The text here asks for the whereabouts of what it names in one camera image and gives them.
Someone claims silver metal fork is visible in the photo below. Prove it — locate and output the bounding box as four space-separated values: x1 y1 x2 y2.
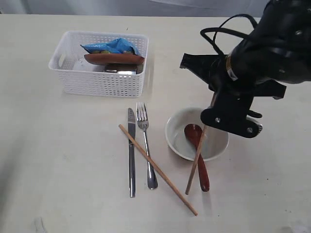
136 102 158 190

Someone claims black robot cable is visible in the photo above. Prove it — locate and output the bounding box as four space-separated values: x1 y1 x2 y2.
200 14 258 56

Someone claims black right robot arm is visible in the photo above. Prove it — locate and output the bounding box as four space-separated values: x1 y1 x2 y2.
180 0 311 97

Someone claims white perforated plastic basket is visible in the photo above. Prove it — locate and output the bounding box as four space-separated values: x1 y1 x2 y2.
49 31 149 98

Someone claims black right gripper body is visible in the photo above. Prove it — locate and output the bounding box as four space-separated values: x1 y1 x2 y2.
180 53 286 100

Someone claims brown wooden spoon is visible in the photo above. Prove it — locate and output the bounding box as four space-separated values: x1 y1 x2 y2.
184 124 210 192

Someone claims silver table knife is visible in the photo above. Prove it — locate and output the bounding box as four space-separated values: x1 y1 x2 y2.
127 108 136 198

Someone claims brown wooden plate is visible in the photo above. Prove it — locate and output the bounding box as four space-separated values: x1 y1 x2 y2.
84 53 145 65

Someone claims blue cloth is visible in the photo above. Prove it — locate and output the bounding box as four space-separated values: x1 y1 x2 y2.
80 38 140 55

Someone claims white speckled ceramic bowl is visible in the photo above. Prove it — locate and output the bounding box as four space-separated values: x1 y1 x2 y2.
165 107 229 162

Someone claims wooden chopstick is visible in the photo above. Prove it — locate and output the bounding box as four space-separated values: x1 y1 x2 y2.
119 124 198 216
185 125 208 195

